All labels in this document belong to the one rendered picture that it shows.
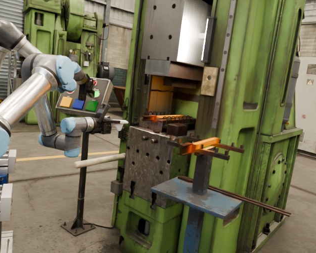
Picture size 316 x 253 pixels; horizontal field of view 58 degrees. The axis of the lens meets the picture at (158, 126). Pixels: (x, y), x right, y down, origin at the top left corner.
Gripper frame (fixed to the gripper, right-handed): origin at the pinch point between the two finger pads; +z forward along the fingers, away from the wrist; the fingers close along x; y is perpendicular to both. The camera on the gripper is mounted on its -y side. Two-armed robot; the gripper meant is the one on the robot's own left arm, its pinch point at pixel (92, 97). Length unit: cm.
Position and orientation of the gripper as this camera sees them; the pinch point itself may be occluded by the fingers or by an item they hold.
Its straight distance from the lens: 204.7
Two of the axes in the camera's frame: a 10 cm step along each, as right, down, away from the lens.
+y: 2.2, -9.1, 3.4
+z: 1.5, 3.8, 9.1
